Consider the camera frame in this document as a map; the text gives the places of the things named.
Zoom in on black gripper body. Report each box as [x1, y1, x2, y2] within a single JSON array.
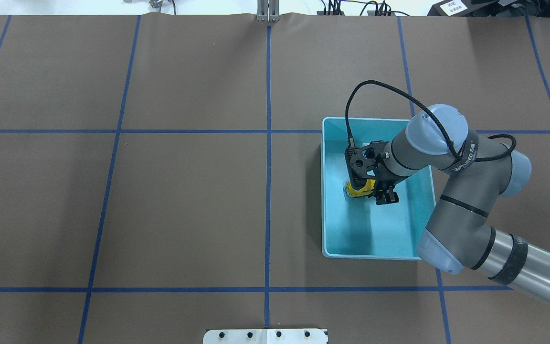
[[344, 140, 396, 186]]

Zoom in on yellow beetle toy car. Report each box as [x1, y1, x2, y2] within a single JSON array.
[[343, 179, 376, 198]]

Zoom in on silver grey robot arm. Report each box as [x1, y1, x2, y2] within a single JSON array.
[[345, 104, 550, 303]]

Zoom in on light blue plastic bin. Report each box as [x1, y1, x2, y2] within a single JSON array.
[[320, 117, 436, 260]]

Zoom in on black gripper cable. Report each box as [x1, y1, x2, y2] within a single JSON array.
[[345, 80, 517, 163]]

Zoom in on aluminium frame post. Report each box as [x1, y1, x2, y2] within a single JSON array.
[[257, 0, 281, 22]]

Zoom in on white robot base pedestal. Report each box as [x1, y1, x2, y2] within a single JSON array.
[[202, 328, 329, 344]]

